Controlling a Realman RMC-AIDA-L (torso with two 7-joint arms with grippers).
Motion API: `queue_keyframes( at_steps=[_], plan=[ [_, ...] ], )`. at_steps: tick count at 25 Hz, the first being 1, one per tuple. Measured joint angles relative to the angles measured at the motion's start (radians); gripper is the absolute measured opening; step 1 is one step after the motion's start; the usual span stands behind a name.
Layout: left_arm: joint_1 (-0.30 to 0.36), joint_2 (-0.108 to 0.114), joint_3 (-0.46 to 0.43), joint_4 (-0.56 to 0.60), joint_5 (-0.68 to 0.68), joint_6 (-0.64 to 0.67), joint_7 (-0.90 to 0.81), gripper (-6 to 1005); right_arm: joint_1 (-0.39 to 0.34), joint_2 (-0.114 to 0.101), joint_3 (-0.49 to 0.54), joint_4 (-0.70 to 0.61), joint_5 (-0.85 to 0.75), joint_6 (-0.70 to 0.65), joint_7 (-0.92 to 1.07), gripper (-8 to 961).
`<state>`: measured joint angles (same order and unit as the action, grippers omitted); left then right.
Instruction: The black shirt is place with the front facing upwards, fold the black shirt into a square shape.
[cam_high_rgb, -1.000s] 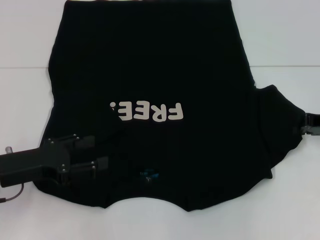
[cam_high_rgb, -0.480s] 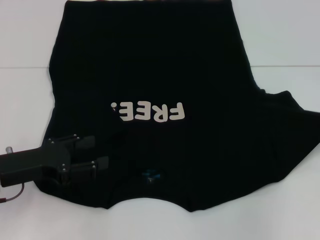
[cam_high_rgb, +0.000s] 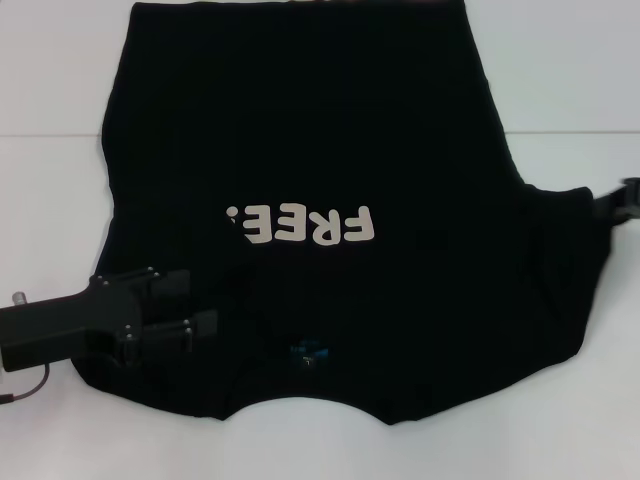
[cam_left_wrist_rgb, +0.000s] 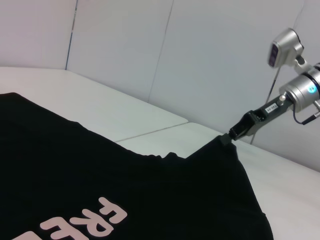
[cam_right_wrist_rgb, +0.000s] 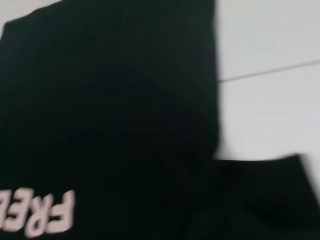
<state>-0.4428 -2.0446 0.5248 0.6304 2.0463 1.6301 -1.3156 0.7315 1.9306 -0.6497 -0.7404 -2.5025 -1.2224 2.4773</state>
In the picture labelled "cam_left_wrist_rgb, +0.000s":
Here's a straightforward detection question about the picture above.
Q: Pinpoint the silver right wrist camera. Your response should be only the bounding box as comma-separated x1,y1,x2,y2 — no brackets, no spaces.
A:
268,28,313,73

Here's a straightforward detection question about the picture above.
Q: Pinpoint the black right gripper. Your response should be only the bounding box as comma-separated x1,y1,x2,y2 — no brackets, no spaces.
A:
219,93,295,148

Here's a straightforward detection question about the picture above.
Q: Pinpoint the right arm cable with plug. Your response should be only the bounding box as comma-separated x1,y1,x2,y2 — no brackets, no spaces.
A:
291,109,320,126

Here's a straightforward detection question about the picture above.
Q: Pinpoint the black shirt with FREE print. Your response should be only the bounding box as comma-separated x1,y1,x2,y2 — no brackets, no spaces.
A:
0,92,268,240

